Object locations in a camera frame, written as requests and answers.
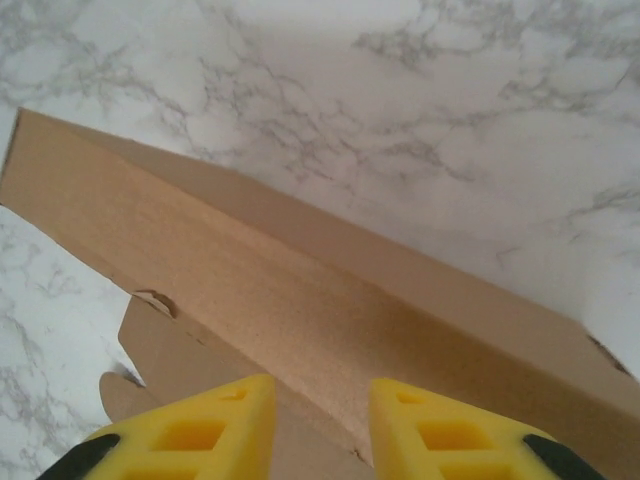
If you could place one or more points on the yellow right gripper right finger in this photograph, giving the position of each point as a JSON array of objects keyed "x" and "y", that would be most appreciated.
[{"x": 395, "y": 440}]

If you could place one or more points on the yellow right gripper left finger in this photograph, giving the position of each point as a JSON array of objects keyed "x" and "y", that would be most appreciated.
[{"x": 240, "y": 435}]

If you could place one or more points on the brown cardboard box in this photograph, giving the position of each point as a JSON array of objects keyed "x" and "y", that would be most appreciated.
[{"x": 300, "y": 300}]

